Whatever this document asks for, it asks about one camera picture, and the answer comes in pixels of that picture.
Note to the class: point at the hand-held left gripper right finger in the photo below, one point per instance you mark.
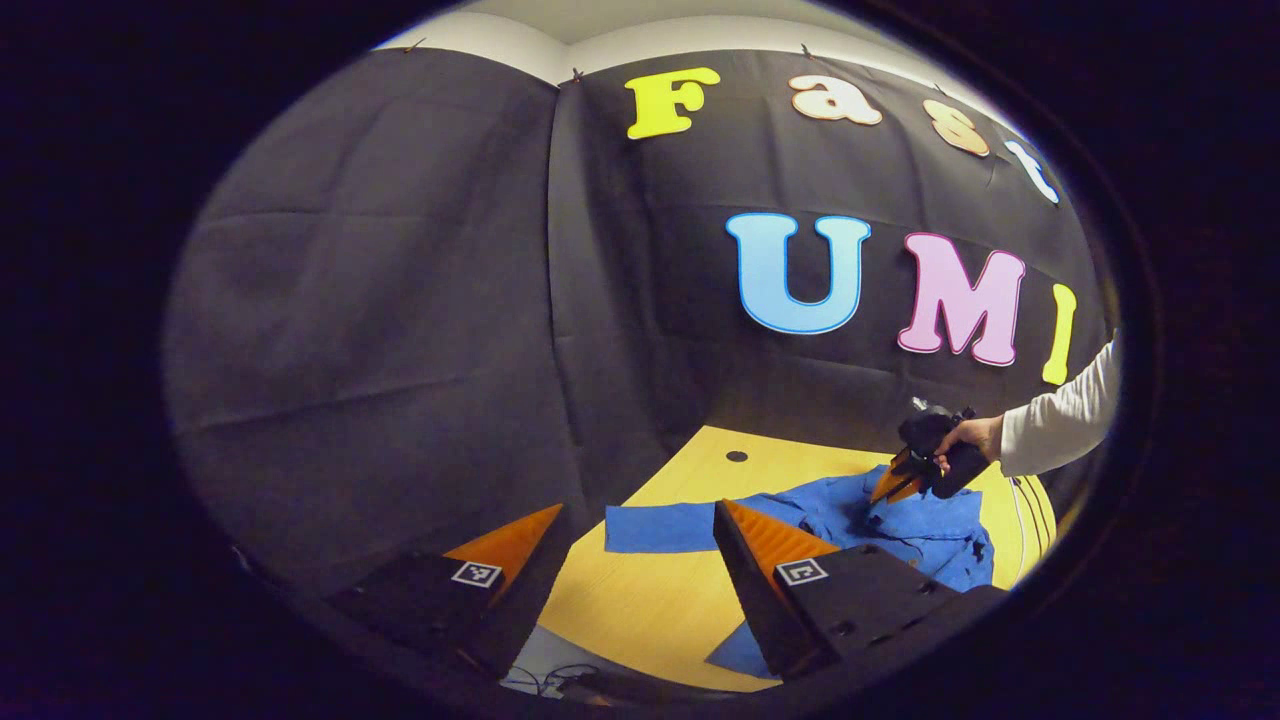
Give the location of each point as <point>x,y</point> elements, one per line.
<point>745,580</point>

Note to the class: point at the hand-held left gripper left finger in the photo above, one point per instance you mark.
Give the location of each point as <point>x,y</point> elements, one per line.
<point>530,600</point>

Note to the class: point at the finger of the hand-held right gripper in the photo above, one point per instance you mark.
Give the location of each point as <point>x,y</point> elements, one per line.
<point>905,490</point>
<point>890,478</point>

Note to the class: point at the blue shirt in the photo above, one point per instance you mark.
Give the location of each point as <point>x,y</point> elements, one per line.
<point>900,525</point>

